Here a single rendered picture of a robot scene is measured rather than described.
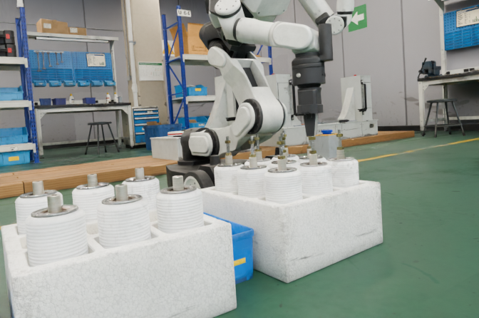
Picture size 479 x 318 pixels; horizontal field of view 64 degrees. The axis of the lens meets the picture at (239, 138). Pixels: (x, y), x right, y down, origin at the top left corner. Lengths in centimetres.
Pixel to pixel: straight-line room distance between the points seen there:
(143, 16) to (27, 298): 725
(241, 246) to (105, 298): 36
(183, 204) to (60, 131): 859
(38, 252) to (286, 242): 52
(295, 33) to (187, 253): 61
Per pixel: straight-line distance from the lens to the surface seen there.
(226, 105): 358
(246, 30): 113
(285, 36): 105
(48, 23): 681
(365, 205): 115
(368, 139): 462
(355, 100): 484
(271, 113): 151
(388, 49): 695
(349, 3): 174
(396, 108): 684
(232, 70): 161
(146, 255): 74
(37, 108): 623
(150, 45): 769
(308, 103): 103
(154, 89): 758
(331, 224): 104
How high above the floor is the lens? 39
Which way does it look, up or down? 3 degrees down
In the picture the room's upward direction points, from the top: 4 degrees counter-clockwise
